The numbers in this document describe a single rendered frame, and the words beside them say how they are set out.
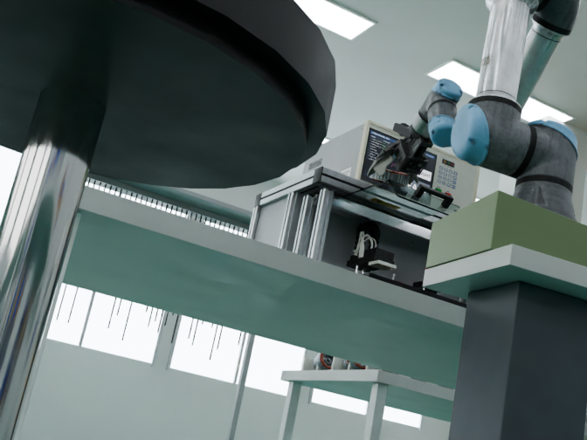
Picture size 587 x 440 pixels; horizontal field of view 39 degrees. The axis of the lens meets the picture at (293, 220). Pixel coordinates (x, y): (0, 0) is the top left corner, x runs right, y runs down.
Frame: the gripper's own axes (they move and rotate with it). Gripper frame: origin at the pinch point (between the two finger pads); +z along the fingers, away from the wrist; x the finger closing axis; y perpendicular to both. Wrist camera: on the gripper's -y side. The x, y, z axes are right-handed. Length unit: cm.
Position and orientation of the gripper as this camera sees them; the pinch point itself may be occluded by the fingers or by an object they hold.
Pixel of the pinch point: (388, 177)
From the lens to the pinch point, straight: 237.4
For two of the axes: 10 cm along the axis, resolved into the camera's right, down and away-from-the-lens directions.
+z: -3.7, 6.8, 6.4
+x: 9.2, 1.6, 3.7
